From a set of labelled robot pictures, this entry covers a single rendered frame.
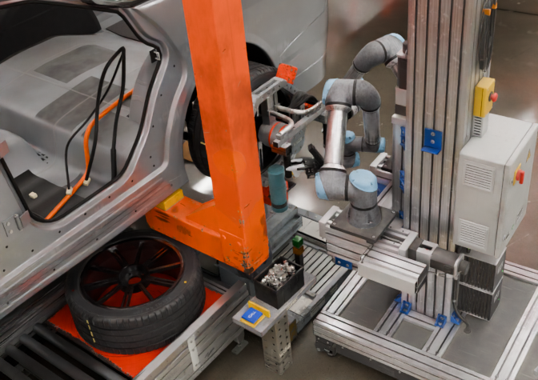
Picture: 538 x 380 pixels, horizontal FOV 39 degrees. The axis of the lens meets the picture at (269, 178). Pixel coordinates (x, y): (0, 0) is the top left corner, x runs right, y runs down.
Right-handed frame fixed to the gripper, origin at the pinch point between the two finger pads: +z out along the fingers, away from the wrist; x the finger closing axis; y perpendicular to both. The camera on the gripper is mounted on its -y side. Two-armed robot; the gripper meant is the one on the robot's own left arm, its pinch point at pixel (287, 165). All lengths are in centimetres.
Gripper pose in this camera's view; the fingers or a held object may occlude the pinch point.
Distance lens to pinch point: 367.1
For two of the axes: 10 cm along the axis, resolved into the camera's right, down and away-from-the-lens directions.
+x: -1.3, -5.7, 8.1
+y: 0.9, 8.1, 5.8
